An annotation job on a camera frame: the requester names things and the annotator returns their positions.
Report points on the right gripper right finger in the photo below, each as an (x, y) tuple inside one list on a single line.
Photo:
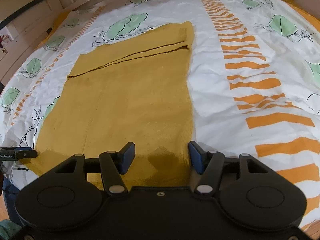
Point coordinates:
[(209, 165)]

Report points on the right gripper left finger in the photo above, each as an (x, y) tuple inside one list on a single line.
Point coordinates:
[(113, 165)]

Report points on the yellow knit sweater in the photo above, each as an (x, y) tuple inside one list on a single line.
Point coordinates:
[(130, 91)]

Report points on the white leaf print bedsheet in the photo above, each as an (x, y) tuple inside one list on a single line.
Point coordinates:
[(253, 82)]

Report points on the yellow mattress cover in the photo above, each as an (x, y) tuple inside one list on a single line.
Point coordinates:
[(295, 0)]

